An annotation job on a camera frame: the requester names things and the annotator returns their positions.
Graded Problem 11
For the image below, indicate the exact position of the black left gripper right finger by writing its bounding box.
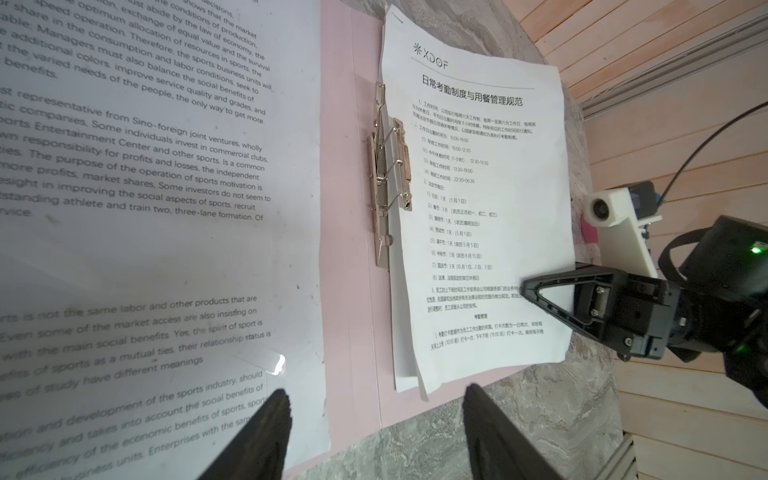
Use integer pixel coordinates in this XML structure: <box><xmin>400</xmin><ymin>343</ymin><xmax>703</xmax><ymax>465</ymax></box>
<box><xmin>462</xmin><ymin>384</ymin><xmax>561</xmax><ymax>480</ymax></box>

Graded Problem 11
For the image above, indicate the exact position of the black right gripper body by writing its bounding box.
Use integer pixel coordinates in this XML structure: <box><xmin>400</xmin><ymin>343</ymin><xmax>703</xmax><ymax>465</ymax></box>
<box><xmin>590</xmin><ymin>274</ymin><xmax>681</xmax><ymax>361</ymax></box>

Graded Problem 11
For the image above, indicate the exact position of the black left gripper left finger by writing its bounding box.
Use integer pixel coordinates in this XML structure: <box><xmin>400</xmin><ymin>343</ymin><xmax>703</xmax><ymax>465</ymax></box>
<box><xmin>198</xmin><ymin>389</ymin><xmax>293</xmax><ymax>480</ymax></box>

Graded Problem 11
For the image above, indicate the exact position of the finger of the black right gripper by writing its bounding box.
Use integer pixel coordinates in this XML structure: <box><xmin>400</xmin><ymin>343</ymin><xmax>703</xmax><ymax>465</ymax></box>
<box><xmin>520</xmin><ymin>266</ymin><xmax>627</xmax><ymax>342</ymax></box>

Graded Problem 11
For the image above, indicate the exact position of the pink folder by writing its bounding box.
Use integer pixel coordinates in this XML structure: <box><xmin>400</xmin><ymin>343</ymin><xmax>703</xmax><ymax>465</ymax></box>
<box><xmin>281</xmin><ymin>0</ymin><xmax>529</xmax><ymax>480</ymax></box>

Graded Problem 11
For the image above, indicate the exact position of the Chinese printed paper sheet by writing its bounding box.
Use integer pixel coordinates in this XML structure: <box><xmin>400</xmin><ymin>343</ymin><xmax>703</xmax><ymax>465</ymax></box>
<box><xmin>381</xmin><ymin>7</ymin><xmax>575</xmax><ymax>396</ymax></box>

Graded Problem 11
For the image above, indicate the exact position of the printed white paper sheet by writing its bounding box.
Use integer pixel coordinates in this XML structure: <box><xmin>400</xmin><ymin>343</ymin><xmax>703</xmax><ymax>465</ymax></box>
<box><xmin>1</xmin><ymin>1</ymin><xmax>330</xmax><ymax>479</ymax></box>

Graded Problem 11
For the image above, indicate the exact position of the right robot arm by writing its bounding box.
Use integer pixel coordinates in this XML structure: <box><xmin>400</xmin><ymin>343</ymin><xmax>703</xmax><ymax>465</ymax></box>
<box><xmin>520</xmin><ymin>216</ymin><xmax>767</xmax><ymax>404</ymax></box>

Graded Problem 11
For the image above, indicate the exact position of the metal folder clip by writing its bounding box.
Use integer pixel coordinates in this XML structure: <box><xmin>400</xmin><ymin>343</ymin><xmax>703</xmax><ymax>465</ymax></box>
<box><xmin>367</xmin><ymin>83</ymin><xmax>413</xmax><ymax>268</ymax></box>

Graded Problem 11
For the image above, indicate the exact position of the pink round speaker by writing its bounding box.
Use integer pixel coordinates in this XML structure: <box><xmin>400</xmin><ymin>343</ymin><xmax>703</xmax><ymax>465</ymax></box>
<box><xmin>580</xmin><ymin>214</ymin><xmax>599</xmax><ymax>245</ymax></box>

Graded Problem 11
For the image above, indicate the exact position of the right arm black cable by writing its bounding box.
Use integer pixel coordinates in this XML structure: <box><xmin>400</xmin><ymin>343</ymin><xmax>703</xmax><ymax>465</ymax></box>
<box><xmin>656</xmin><ymin>100</ymin><xmax>768</xmax><ymax>205</ymax></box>

